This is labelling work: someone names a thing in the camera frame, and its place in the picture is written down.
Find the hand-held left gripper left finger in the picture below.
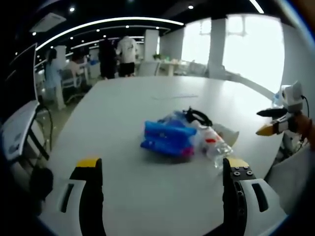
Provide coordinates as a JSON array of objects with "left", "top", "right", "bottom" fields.
[{"left": 40, "top": 158, "right": 107, "bottom": 236}]

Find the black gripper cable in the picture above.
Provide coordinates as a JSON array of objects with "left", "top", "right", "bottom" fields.
[{"left": 301, "top": 95, "right": 311, "bottom": 116}]

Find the white folding chair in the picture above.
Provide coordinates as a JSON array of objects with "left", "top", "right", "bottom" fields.
[{"left": 0, "top": 101, "right": 50, "bottom": 168}]

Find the person's right hand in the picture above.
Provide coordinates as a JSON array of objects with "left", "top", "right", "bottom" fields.
[{"left": 294, "top": 113, "right": 315, "bottom": 146}]

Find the black floor cable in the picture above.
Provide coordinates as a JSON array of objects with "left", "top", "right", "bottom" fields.
[{"left": 36, "top": 105, "right": 54, "bottom": 151}]

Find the clear plastic bag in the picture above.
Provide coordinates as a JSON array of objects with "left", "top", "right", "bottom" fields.
[{"left": 139, "top": 110, "right": 199, "bottom": 163}]

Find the clear plastic bottle red label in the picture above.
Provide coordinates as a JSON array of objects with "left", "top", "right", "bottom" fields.
[{"left": 198, "top": 128, "right": 234, "bottom": 171}]

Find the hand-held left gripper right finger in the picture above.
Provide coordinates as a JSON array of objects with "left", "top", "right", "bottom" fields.
[{"left": 221, "top": 158, "right": 289, "bottom": 236}]

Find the dark monitor screen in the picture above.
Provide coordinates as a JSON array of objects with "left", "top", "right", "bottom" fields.
[{"left": 0, "top": 43, "right": 38, "bottom": 105}]

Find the ceiling air vent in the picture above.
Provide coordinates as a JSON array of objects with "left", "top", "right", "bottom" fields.
[{"left": 29, "top": 12, "right": 67, "bottom": 34}]

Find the blue packet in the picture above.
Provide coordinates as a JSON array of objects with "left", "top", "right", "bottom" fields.
[{"left": 140, "top": 120, "right": 198, "bottom": 157}]

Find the white table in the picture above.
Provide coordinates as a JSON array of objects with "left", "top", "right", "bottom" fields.
[{"left": 40, "top": 75, "right": 284, "bottom": 236}]

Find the grey office chair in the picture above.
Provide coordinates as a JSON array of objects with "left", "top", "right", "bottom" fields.
[{"left": 60, "top": 68, "right": 86, "bottom": 90}]

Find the white office desk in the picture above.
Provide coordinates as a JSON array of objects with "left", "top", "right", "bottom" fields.
[{"left": 159, "top": 59, "right": 208, "bottom": 76}]

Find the dark round object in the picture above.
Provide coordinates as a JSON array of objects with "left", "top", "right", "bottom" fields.
[{"left": 29, "top": 166, "right": 54, "bottom": 199}]

